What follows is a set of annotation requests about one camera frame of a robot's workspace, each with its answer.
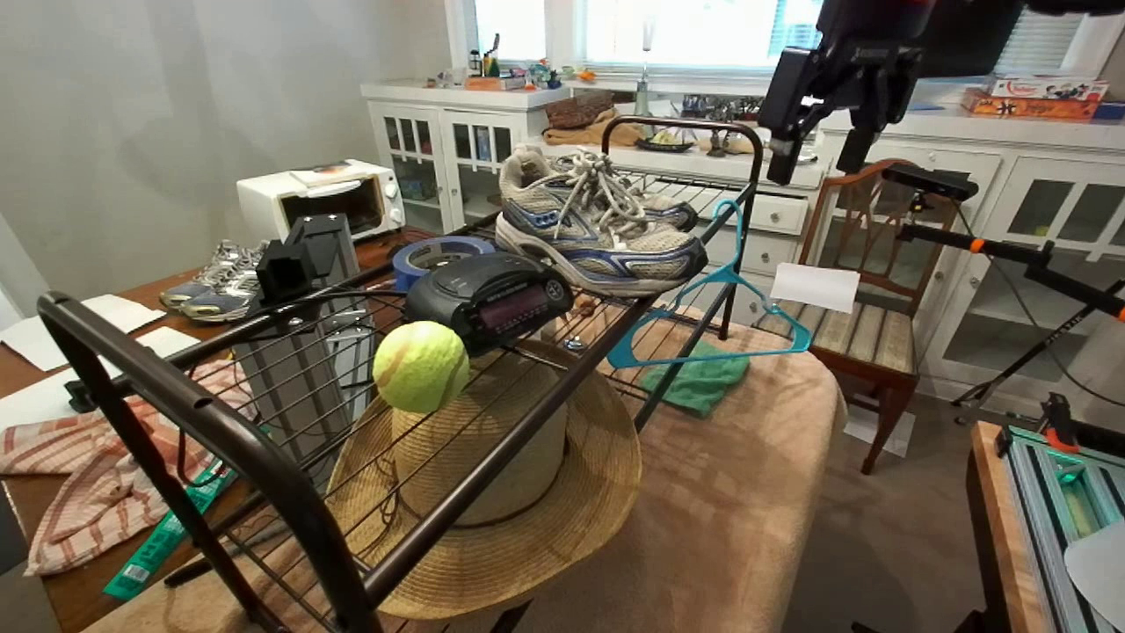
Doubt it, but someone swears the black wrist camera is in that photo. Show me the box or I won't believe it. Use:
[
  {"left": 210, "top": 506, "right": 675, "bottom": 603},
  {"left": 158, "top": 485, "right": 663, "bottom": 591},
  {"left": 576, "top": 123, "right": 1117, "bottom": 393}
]
[{"left": 755, "top": 47, "right": 826, "bottom": 112}]

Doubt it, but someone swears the black stand with orange clamps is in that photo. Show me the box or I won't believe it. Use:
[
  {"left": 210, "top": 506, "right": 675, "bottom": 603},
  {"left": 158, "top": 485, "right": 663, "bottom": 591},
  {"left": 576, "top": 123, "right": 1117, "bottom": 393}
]
[{"left": 896, "top": 221, "right": 1125, "bottom": 415}]

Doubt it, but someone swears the black metal shoe rack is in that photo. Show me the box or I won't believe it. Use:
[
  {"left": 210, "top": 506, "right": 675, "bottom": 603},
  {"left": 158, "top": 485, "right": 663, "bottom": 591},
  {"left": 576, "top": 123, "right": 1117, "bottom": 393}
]
[{"left": 35, "top": 116, "right": 768, "bottom": 633}]

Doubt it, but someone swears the white long sideboard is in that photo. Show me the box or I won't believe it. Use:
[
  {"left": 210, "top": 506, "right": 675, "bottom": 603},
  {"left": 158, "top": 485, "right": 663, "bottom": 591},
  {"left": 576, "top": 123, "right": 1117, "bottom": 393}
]
[{"left": 631, "top": 111, "right": 1125, "bottom": 402}]

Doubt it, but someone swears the brown wooden chair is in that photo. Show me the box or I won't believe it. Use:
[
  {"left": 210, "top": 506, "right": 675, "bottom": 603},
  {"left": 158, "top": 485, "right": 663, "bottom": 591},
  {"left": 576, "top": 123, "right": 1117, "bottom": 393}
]
[{"left": 796, "top": 154, "right": 982, "bottom": 480}]

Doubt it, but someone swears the blue tape roll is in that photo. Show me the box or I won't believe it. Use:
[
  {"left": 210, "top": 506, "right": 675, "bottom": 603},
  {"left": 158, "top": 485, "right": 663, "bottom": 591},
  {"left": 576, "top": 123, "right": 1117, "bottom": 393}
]
[{"left": 388, "top": 234, "right": 503, "bottom": 297}]

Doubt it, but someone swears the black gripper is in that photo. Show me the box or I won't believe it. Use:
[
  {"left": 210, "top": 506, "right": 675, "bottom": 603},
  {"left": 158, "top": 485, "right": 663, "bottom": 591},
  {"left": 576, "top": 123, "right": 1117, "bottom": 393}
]
[{"left": 762, "top": 33, "right": 933, "bottom": 189}]

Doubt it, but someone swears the woven straw hat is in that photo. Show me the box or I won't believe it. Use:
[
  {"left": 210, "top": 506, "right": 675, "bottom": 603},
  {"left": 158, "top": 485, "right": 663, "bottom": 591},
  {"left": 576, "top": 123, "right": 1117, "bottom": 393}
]
[{"left": 324, "top": 350, "right": 646, "bottom": 628}]

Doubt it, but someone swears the pink striped towel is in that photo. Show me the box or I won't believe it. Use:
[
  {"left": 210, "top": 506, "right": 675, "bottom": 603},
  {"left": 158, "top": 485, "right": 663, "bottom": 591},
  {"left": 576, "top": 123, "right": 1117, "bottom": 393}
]
[{"left": 0, "top": 356, "right": 258, "bottom": 579}]

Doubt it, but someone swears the yellow tennis ball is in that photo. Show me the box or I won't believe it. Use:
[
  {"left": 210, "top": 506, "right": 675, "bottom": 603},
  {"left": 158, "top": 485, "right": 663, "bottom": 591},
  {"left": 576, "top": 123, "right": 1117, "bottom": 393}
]
[{"left": 369, "top": 316, "right": 475, "bottom": 415}]

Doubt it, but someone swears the dark wooden dining table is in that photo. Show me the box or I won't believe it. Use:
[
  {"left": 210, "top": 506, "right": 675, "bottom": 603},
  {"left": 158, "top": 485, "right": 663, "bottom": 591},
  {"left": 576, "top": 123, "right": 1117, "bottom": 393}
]
[{"left": 0, "top": 227, "right": 437, "bottom": 633}]

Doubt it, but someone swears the white glass-door cabinet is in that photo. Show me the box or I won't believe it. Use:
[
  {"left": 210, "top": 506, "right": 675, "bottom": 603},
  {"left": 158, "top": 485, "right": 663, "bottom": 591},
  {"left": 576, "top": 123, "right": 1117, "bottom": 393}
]
[{"left": 360, "top": 77, "right": 567, "bottom": 238}]

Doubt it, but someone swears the white toaster oven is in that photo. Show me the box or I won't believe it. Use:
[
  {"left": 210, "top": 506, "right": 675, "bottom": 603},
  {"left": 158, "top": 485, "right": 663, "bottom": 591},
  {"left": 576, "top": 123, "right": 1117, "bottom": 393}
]
[{"left": 233, "top": 154, "right": 408, "bottom": 248}]

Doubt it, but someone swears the black camera-like device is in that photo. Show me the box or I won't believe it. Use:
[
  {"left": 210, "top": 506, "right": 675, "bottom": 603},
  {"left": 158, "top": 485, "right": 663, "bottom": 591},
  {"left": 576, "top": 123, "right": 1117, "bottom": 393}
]
[{"left": 253, "top": 210, "right": 361, "bottom": 309}]

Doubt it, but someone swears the grey blue sneaker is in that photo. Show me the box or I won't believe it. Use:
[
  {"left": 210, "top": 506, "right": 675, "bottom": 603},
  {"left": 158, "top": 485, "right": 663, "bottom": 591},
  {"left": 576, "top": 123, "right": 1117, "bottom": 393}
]
[{"left": 158, "top": 238, "right": 266, "bottom": 326}]

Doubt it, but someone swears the brown wicker basket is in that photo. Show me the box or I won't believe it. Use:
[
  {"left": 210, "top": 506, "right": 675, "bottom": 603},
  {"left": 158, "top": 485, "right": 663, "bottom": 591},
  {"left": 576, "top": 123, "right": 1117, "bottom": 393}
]
[{"left": 542, "top": 93, "right": 618, "bottom": 133}]

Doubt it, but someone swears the grey white laced sneaker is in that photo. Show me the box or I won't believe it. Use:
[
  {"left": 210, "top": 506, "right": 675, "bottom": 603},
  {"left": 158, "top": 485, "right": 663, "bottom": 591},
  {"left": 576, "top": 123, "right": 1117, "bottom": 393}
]
[{"left": 488, "top": 136, "right": 709, "bottom": 301}]

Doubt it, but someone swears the green folded cloth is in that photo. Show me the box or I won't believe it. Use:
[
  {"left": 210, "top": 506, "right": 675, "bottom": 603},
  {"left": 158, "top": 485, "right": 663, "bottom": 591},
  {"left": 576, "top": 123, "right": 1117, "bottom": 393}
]
[{"left": 638, "top": 350, "right": 753, "bottom": 421}]

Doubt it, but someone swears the blue stick tool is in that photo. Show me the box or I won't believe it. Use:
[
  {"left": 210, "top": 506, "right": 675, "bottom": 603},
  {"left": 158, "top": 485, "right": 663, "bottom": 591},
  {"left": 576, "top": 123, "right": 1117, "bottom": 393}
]
[{"left": 606, "top": 189, "right": 815, "bottom": 378}]

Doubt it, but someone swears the grey wire mesh basket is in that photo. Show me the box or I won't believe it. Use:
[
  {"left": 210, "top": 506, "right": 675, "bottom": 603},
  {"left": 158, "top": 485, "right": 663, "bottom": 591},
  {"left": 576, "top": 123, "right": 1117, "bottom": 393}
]
[{"left": 233, "top": 297, "right": 380, "bottom": 485}]

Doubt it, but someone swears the aluminium extrusion base frame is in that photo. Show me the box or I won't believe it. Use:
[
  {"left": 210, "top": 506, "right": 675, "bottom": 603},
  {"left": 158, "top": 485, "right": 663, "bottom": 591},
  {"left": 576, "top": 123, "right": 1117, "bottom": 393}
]
[{"left": 1003, "top": 419, "right": 1125, "bottom": 633}]

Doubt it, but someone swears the white paper sheet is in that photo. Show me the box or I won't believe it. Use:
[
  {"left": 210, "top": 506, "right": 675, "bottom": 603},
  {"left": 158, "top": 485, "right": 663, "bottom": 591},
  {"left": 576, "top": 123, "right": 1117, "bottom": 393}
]
[
  {"left": 768, "top": 261, "right": 865, "bottom": 316},
  {"left": 82, "top": 293, "right": 168, "bottom": 337},
  {"left": 0, "top": 313, "right": 93, "bottom": 378},
  {"left": 135, "top": 324, "right": 204, "bottom": 363}
]

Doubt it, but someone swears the wooden robot workbench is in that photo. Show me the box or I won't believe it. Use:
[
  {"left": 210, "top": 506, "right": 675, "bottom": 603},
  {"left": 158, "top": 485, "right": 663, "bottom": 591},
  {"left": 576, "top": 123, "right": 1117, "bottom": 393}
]
[{"left": 962, "top": 419, "right": 1057, "bottom": 633}]

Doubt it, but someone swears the black stereo camera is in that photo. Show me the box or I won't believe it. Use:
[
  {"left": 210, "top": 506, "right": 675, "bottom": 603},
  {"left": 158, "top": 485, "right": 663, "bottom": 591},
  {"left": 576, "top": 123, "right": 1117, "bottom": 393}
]
[{"left": 878, "top": 160, "right": 982, "bottom": 206}]

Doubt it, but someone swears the black orange clamp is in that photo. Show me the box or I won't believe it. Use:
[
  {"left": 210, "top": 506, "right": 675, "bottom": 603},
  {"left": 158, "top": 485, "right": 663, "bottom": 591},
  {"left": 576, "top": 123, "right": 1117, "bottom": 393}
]
[{"left": 995, "top": 391, "right": 1125, "bottom": 461}]

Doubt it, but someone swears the teal packaged item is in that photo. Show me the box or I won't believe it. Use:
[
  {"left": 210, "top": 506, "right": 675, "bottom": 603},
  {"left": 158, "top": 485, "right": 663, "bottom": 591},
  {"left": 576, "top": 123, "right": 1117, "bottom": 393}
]
[{"left": 101, "top": 461, "right": 239, "bottom": 610}]

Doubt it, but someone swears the orange flat box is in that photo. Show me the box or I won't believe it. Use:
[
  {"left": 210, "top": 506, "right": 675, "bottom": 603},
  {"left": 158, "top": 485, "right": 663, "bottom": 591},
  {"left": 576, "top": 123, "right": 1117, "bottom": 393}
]
[{"left": 959, "top": 75, "right": 1111, "bottom": 123}]

